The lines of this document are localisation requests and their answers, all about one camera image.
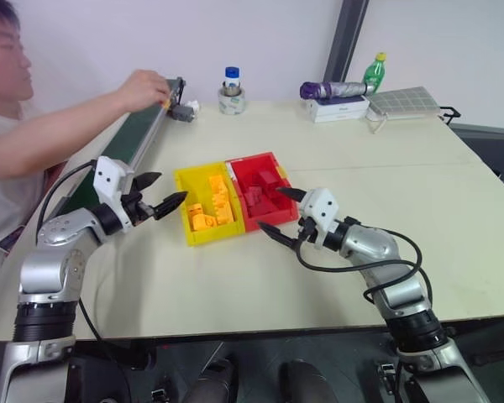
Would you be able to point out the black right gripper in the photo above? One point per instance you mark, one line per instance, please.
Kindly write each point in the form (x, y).
(306, 231)

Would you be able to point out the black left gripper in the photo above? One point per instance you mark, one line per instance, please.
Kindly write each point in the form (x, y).
(138, 210)

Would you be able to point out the small yellow block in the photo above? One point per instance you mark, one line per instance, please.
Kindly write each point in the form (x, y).
(167, 105)

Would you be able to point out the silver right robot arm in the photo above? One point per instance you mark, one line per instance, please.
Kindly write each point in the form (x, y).
(378, 252)

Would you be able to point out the person's bare forearm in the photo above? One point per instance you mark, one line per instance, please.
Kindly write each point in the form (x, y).
(59, 134)

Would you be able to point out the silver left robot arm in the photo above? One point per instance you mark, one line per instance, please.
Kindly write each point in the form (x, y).
(46, 268)

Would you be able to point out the green conveyor belt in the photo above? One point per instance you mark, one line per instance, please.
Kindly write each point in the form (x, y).
(117, 147)

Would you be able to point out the dark grey rectangular block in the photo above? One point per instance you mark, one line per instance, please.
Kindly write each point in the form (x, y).
(182, 112)

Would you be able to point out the person's bare hand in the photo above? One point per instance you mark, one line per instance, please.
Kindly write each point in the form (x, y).
(143, 90)

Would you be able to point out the red plastic bin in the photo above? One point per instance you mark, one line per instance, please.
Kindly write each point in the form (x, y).
(277, 218)

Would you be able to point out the red toy block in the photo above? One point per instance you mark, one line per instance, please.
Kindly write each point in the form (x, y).
(254, 196)
(262, 208)
(266, 177)

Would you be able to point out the yellow toy block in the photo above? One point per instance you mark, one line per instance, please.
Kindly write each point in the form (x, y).
(195, 210)
(204, 222)

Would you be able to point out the yellow plastic bin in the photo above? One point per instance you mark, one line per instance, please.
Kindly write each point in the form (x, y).
(197, 237)

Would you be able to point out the tall yellow block stack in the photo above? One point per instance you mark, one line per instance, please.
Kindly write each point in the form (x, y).
(220, 197)

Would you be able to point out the white crumpled paper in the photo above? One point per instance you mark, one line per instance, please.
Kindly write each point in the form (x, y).
(194, 106)

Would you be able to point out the white phone box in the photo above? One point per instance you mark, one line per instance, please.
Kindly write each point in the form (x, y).
(340, 116)

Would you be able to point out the white tape roll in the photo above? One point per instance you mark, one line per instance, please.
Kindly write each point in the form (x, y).
(232, 105)

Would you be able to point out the white box lilac top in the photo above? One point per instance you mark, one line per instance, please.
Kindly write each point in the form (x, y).
(340, 104)

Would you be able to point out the purple grey folded umbrella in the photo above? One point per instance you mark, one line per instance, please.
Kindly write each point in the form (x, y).
(332, 89)

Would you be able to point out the blue capped small bottle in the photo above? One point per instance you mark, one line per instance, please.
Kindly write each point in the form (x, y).
(232, 77)

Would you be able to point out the green plastic bottle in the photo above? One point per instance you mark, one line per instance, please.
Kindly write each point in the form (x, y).
(374, 73)

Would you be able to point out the dark rounded shape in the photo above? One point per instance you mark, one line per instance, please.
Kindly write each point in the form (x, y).
(212, 382)

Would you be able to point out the dark grey pillar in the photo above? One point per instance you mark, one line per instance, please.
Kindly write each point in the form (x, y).
(344, 38)

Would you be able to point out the person in white shirt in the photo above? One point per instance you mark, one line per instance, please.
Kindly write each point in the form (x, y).
(2, 63)

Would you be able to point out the dark grey side table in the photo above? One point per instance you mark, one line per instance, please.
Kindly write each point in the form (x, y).
(491, 147)

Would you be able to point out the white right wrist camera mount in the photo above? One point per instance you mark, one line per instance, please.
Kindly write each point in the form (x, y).
(321, 207)

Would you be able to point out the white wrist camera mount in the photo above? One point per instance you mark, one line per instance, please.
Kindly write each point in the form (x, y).
(107, 176)
(321, 207)

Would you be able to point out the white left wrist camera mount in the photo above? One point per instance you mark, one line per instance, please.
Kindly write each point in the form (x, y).
(107, 176)

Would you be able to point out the black frame object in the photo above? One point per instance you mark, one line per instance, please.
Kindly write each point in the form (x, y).
(451, 114)

